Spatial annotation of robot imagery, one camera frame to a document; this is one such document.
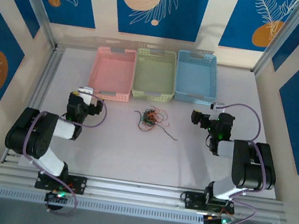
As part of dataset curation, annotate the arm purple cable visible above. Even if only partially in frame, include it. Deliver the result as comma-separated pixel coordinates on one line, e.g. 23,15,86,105
14,85,110,220
197,99,279,224

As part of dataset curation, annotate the short aluminium frame rail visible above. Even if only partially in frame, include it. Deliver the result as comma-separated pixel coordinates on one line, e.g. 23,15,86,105
1,39,67,170

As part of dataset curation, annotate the pink plastic basket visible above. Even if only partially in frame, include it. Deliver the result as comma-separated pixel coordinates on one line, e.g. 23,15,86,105
85,43,138,104

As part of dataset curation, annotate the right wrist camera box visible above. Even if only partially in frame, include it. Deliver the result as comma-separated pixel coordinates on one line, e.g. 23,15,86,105
210,100,228,113

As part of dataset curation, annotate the perforated metal strip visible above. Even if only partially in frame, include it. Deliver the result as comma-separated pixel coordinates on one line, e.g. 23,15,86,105
91,31,218,65

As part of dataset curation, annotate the right aluminium frame post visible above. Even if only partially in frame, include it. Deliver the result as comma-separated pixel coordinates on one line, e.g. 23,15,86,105
251,0,299,83

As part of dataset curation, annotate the grey slotted cable duct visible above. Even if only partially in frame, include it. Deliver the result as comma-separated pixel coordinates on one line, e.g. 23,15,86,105
0,184,207,224

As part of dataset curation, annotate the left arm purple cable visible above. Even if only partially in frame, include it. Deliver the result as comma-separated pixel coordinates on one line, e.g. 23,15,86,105
14,85,110,220

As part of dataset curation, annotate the thin red cable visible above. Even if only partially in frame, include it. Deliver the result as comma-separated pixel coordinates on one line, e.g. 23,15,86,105
149,106,173,129

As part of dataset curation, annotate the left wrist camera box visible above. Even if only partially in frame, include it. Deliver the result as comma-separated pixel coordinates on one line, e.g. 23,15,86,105
75,85,100,108

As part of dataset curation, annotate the blue plastic basket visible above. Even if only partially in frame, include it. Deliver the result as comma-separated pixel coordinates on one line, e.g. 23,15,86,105
170,48,223,107

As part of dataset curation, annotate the long aluminium frame rail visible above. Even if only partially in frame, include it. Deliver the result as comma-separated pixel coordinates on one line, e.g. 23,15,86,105
0,157,287,224

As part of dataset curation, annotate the green plastic basket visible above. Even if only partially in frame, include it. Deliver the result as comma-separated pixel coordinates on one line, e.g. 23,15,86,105
129,46,182,106

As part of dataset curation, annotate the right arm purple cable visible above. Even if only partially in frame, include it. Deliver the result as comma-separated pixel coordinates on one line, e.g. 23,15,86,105
197,99,279,224

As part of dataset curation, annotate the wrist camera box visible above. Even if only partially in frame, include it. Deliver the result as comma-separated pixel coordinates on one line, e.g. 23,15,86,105
75,85,100,108
210,100,228,113

